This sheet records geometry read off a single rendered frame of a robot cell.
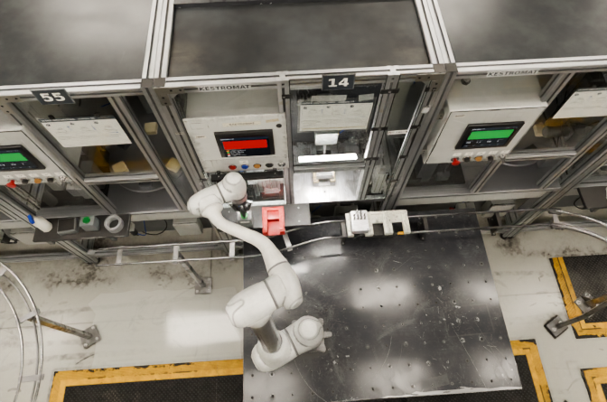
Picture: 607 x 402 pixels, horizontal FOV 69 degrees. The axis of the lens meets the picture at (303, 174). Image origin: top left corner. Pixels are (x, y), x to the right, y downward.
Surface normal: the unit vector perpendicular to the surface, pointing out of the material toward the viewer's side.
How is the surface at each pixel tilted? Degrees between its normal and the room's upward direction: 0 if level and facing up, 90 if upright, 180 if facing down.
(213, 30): 0
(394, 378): 0
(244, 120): 90
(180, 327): 0
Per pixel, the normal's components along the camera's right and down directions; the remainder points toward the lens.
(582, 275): 0.00, -0.47
